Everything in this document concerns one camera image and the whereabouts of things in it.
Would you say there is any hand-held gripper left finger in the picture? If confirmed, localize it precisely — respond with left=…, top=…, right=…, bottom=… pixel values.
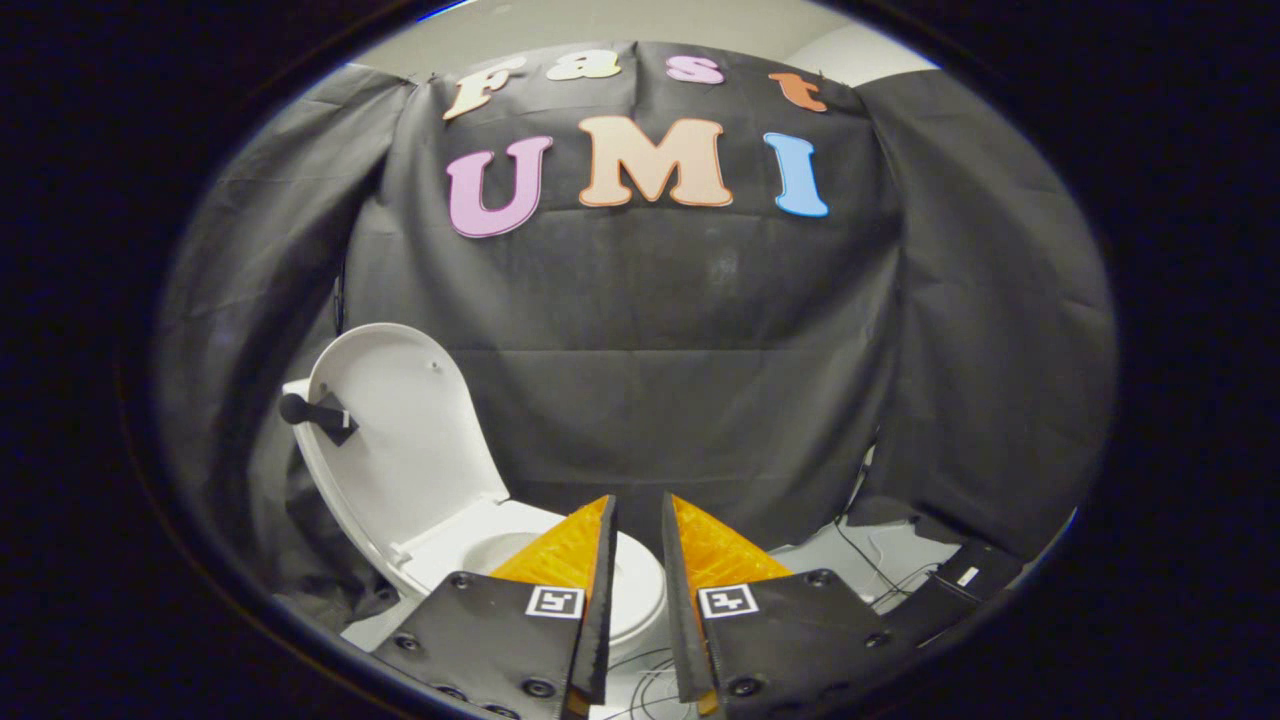
left=370, top=494, right=620, bottom=720

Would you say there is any black lid handle knob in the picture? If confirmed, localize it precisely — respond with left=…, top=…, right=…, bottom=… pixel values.
left=278, top=392, right=359, bottom=447

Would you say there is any white toilet lid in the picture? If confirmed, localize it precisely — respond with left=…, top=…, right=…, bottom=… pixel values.
left=290, top=322, right=512, bottom=601

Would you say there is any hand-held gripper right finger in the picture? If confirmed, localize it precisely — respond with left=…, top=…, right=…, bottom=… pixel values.
left=661, top=491, right=893, bottom=720

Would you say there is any white toilet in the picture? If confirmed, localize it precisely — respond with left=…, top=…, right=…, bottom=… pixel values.
left=283, top=378, right=669, bottom=663

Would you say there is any black backdrop cloth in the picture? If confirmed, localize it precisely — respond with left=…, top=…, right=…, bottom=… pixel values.
left=155, top=40, right=1119, bottom=631

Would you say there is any black electronic box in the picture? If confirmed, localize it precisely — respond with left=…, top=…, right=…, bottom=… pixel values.
left=900, top=540, right=1025, bottom=641

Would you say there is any thin black cable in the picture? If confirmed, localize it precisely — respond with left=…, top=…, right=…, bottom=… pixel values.
left=832, top=515, right=946, bottom=613

